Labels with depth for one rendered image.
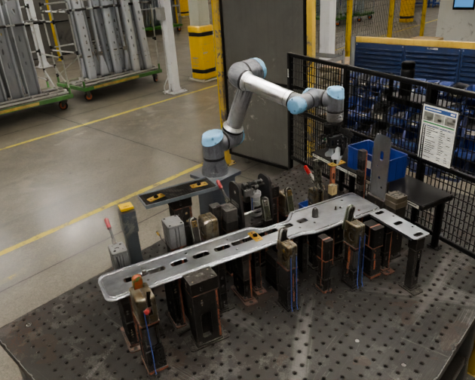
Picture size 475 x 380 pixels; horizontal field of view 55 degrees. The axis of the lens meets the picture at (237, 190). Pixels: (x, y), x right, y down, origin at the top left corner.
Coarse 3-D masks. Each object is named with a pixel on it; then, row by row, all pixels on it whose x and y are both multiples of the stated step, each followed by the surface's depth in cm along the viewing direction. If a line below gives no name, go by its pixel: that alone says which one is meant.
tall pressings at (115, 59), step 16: (64, 0) 857; (80, 0) 877; (96, 0) 898; (112, 0) 905; (128, 0) 925; (80, 16) 853; (96, 16) 905; (112, 16) 930; (128, 16) 905; (80, 32) 860; (96, 32) 887; (112, 32) 942; (128, 32) 910; (144, 32) 938; (80, 48) 891; (112, 48) 916; (128, 48) 924; (144, 48) 945; (96, 64) 921; (112, 64) 930; (128, 64) 951; (144, 64) 959
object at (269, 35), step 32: (224, 0) 461; (256, 0) 432; (288, 0) 408; (224, 32) 477; (256, 32) 446; (288, 32) 420; (224, 64) 492; (224, 96) 509; (256, 96) 477; (256, 128) 493; (256, 160) 511
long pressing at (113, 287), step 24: (288, 216) 223; (336, 216) 221; (360, 216) 221; (216, 240) 208; (240, 240) 208; (264, 240) 206; (144, 264) 194; (168, 264) 193; (192, 264) 192; (216, 264) 192; (120, 288) 180
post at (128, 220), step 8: (120, 216) 209; (128, 216) 208; (128, 224) 210; (136, 224) 212; (128, 232) 211; (136, 232) 214; (128, 240) 213; (136, 240) 216; (128, 248) 215; (136, 248) 217; (128, 256) 222; (136, 256) 219
